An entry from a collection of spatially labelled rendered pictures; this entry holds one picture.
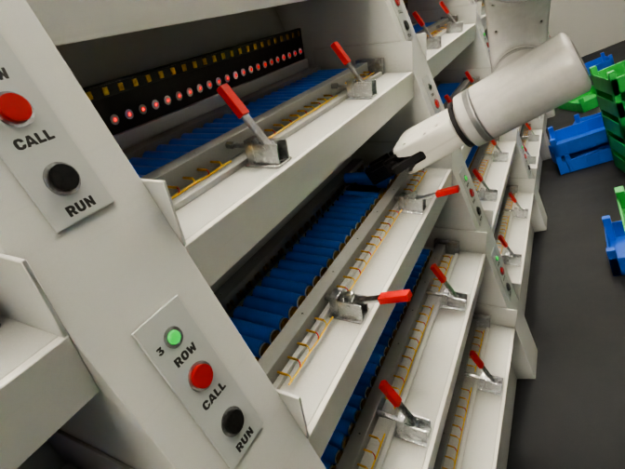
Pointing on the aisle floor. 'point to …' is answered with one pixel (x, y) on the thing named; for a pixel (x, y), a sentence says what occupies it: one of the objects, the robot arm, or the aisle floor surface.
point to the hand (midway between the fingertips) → (380, 168)
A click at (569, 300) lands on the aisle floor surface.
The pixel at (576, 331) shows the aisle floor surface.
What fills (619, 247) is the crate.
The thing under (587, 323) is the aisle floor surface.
